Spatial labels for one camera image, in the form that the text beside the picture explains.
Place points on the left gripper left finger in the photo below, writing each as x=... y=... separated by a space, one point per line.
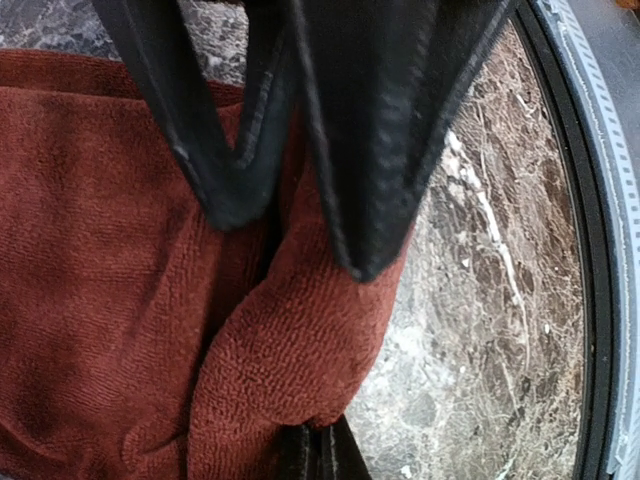
x=299 y=454

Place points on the dark red towel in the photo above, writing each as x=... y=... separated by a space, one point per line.
x=136 y=341

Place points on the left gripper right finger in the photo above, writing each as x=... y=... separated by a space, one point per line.
x=340 y=457

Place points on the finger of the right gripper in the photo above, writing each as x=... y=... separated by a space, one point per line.
x=382 y=82
x=234 y=183

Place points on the white slotted cable duct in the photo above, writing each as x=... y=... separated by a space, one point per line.
x=588 y=53

